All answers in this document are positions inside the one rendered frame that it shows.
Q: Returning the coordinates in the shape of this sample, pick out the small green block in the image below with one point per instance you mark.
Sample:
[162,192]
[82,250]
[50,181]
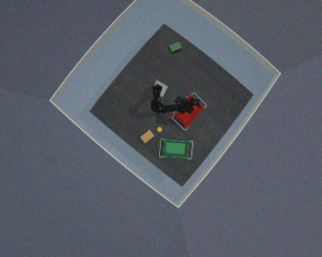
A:
[174,48]

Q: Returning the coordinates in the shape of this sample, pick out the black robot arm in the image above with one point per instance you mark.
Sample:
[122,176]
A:
[185,106]

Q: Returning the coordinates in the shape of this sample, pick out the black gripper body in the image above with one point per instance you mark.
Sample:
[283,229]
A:
[178,99]

